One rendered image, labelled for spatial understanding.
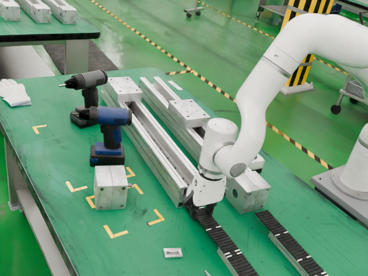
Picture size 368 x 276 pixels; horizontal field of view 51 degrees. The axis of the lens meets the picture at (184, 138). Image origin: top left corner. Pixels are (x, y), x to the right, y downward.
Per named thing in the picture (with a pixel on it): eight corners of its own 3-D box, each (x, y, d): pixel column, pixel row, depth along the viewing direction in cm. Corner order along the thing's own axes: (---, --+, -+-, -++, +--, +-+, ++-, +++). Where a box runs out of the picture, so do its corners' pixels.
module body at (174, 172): (202, 202, 130) (207, 182, 125) (176, 208, 125) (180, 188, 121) (120, 94, 187) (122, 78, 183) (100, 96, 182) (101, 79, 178)
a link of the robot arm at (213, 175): (207, 174, 106) (205, 183, 108) (233, 169, 111) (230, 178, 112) (192, 157, 112) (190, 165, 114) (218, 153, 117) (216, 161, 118)
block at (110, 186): (133, 208, 122) (136, 184, 117) (96, 210, 118) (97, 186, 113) (128, 188, 130) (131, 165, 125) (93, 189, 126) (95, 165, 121)
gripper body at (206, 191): (203, 180, 108) (196, 210, 113) (233, 174, 112) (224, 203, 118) (190, 164, 113) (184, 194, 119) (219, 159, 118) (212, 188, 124)
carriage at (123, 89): (141, 106, 168) (142, 92, 164) (116, 108, 163) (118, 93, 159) (127, 90, 179) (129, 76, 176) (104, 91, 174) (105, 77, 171)
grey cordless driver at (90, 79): (107, 121, 163) (110, 73, 152) (64, 134, 150) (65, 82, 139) (96, 114, 167) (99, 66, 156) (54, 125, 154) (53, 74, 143)
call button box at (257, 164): (261, 173, 150) (265, 159, 147) (241, 177, 145) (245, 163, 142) (249, 161, 156) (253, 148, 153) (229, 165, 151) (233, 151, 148)
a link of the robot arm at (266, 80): (314, 92, 96) (241, 185, 104) (276, 65, 107) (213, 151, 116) (294, 77, 90) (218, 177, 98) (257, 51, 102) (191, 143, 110)
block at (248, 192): (269, 207, 133) (277, 185, 128) (240, 214, 127) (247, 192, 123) (253, 190, 140) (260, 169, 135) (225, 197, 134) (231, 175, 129)
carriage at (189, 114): (207, 131, 159) (211, 116, 155) (184, 134, 154) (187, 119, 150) (189, 112, 170) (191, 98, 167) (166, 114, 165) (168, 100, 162)
